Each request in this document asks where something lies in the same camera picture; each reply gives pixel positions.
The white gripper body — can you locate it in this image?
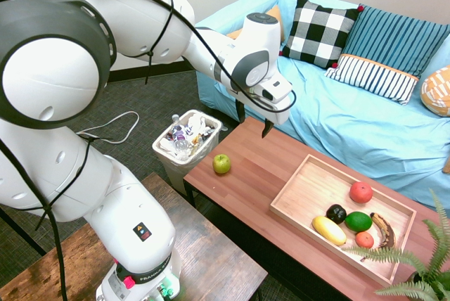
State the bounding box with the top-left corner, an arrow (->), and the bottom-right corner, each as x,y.
233,84 -> 293,126

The green apple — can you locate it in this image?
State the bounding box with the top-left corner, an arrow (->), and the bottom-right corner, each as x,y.
212,153 -> 232,175

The wooden tray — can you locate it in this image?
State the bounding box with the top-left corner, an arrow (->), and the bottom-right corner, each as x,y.
269,154 -> 418,286

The red-brown wooden coffee table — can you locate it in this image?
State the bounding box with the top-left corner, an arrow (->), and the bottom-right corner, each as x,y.
182,117 -> 450,301

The plastic bottle purple label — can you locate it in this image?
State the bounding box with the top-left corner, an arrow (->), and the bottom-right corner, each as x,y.
171,114 -> 191,151

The light blue sofa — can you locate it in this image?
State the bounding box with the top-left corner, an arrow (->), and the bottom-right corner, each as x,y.
195,0 -> 450,210

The beige trash bin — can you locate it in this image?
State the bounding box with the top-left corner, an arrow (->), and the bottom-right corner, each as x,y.
152,109 -> 223,196

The black white checkered pillow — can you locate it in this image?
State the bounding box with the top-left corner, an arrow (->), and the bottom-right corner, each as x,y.
281,0 -> 364,69

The white navy striped pillow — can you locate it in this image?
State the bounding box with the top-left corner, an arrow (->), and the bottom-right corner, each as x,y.
323,53 -> 420,106

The black bell pepper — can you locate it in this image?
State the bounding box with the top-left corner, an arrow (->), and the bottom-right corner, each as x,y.
326,204 -> 348,225

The red-orange round fruit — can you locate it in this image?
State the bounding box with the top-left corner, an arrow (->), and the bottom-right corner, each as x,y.
349,181 -> 374,205

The rustic dark wood table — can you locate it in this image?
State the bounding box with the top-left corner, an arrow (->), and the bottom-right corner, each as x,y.
0,172 -> 269,301

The blue striped pillow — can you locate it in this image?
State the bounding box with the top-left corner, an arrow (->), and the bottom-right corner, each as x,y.
340,4 -> 450,79

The small orange tangerine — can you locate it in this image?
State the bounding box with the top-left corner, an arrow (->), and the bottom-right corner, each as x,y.
354,231 -> 375,249

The brown spotted banana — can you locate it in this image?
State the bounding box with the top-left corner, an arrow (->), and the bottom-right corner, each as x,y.
369,212 -> 397,249

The yellow patterned bolster pillow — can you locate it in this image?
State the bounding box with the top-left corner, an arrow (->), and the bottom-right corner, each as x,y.
420,65 -> 450,117

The green fern plant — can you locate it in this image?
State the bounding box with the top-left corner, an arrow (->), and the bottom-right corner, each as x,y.
342,188 -> 450,301

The white floor cable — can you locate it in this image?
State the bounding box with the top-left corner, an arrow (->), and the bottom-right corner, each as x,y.
79,110 -> 141,145

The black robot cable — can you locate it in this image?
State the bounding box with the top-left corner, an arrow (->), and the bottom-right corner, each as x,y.
0,0 -> 297,301

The black camera stand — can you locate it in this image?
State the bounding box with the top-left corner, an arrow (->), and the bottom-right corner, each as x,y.
0,205 -> 48,257

